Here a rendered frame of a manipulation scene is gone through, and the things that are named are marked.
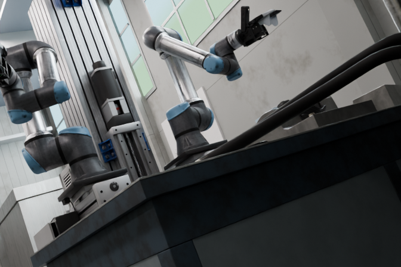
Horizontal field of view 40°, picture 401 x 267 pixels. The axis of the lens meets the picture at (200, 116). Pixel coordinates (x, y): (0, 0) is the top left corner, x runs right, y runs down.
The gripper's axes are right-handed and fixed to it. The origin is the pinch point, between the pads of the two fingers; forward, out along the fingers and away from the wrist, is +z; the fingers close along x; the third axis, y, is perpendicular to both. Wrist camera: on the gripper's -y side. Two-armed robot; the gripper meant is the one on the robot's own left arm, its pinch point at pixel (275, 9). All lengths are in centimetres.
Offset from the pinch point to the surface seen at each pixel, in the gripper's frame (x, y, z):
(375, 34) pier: -194, 13, -1
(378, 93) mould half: 44, 51, 31
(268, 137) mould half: 80, 48, 6
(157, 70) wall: -356, -92, -281
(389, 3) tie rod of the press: 84, 32, 52
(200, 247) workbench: 143, 61, 12
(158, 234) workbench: 148, 56, 9
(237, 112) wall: -292, 7, -176
